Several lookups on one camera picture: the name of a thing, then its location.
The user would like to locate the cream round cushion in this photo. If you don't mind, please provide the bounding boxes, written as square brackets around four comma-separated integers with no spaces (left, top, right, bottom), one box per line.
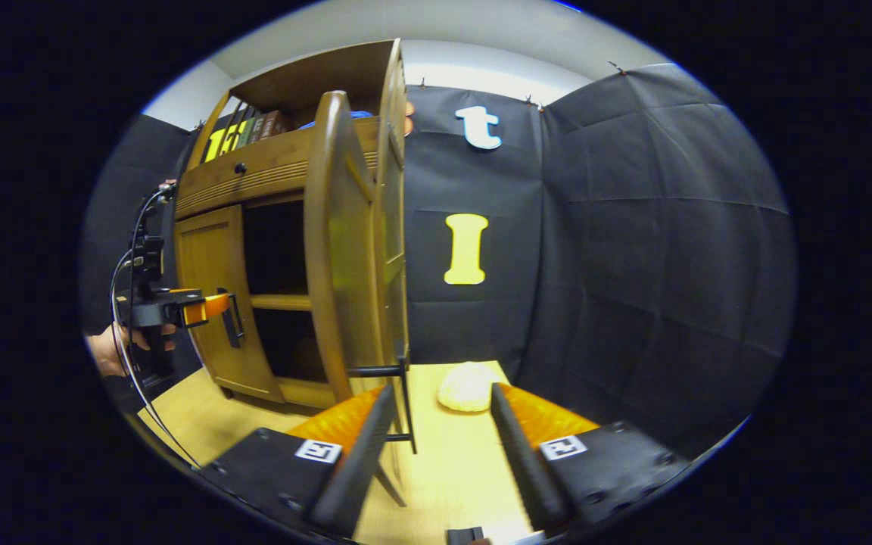
[438,362,501,413]

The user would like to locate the wooden drawer with black knob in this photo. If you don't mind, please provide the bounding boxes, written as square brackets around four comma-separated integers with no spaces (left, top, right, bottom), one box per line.
[175,117,380,220]

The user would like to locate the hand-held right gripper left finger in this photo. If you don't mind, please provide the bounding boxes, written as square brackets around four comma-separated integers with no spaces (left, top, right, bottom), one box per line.
[201,382,399,540]

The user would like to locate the blue cloth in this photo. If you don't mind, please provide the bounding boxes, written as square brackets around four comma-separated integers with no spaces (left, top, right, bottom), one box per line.
[300,111,373,129]

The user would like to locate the wooden shoe cabinet door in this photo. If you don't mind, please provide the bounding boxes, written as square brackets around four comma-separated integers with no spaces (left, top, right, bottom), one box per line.
[173,204,285,403]
[304,91,416,508]

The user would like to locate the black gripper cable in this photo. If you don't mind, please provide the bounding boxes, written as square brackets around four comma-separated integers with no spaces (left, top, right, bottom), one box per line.
[109,188,202,469]

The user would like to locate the wooden double-door shoe cabinet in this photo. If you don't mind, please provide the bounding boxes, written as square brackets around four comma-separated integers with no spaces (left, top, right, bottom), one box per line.
[173,38,414,410]

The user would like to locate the wooden cabinet shelf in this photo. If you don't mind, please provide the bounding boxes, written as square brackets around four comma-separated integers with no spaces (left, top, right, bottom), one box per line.
[249,294,313,312]

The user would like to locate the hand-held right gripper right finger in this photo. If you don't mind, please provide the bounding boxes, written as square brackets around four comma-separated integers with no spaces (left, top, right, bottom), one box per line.
[490,382,690,531]

